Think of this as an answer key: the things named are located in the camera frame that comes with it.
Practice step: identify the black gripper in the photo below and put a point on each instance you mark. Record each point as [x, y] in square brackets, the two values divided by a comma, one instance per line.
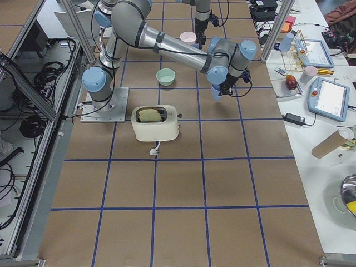
[230, 82]
[201, 27]

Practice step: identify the blue cup carried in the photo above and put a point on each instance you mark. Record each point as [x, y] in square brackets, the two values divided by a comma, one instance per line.
[215, 93]

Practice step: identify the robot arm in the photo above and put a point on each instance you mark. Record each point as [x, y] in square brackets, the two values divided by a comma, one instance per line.
[203, 16]
[224, 63]

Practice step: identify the pink bowl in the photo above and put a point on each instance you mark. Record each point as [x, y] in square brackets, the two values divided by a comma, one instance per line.
[188, 37]

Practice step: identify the green bowl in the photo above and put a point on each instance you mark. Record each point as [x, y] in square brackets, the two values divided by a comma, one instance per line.
[165, 76]

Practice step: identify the red apple on tray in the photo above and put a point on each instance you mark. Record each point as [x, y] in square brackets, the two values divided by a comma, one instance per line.
[291, 82]

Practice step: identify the cream toaster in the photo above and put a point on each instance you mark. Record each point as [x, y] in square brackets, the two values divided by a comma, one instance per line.
[166, 130]

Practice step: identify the light blue cylinder cup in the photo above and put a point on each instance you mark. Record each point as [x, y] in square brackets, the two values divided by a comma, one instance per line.
[285, 44]

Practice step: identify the black charger brick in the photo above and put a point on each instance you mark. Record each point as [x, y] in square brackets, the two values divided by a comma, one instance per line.
[295, 119]

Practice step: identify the toast slice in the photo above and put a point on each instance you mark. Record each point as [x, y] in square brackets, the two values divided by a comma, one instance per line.
[149, 115]

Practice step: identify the pink tumbler cup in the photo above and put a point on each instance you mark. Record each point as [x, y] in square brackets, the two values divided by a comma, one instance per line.
[308, 73]

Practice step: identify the bowl of foam blocks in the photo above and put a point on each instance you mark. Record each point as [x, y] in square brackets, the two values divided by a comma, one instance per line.
[288, 24]

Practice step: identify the teach pendant tablet far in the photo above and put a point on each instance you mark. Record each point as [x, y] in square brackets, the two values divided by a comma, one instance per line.
[313, 53]

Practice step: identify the teach pendant tablet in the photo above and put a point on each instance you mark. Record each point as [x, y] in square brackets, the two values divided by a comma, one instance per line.
[313, 53]
[329, 99]

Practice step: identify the teach pendant tablet near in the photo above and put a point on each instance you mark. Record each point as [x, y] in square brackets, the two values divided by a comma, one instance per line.
[329, 99]

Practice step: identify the cardboard tube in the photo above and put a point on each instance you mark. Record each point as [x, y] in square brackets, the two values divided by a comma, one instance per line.
[332, 142]

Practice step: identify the steel mixing bowl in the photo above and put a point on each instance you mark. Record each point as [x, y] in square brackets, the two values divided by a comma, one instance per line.
[345, 201]

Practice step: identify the gold wire rack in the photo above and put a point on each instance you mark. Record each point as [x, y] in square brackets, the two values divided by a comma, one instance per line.
[293, 58]

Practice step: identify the aluminium frame post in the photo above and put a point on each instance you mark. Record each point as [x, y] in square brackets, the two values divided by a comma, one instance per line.
[276, 28]

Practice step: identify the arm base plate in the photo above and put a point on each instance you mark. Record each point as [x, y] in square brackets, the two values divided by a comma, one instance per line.
[114, 111]

